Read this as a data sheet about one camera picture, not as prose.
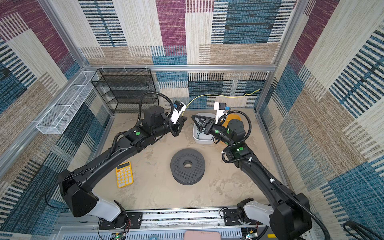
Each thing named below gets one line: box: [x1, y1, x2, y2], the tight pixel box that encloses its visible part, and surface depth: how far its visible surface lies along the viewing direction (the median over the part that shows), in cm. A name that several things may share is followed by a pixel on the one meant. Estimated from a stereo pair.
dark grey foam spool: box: [170, 148, 206, 186], surface depth 87 cm
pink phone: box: [184, 230, 221, 240], surface depth 70 cm
